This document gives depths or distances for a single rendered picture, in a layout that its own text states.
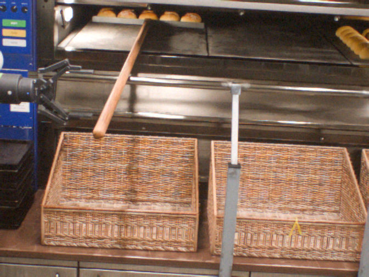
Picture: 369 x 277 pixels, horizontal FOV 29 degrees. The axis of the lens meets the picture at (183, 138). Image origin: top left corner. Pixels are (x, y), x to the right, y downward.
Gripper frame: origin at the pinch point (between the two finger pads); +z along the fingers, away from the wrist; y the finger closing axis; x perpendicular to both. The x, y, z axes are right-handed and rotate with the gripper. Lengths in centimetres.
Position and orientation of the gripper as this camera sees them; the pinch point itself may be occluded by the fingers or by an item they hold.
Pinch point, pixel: (88, 94)
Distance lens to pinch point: 217.1
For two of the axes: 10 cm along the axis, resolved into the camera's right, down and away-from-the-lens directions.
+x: -0.2, 3.0, -9.5
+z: 10.0, 0.6, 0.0
